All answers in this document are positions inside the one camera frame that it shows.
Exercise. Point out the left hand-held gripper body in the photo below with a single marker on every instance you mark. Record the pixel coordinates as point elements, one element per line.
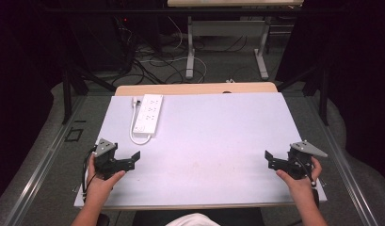
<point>104,154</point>

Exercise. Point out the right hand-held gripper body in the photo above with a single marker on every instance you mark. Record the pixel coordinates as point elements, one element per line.
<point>301,157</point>

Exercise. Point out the person's right hand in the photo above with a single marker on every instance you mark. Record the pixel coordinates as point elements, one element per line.
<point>301,185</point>

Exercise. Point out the person's left hand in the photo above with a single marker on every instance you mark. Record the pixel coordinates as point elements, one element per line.
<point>100,185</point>

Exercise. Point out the white power strip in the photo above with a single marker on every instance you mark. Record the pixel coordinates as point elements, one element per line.
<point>148,115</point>

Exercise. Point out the white table mat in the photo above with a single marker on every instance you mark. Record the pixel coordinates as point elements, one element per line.
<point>209,147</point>

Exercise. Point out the black metal stand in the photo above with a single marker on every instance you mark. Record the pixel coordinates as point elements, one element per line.
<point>323,94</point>
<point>67,94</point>

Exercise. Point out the person's white shirt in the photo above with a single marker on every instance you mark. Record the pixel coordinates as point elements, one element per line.
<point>193,220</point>

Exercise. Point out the dark computer tower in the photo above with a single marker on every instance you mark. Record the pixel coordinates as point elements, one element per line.
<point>99,40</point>

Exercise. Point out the metal floor rail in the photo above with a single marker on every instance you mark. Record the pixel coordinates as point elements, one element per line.
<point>33,175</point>
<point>347,169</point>

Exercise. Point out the white desk frame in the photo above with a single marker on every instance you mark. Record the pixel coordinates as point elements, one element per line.
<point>190,53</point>

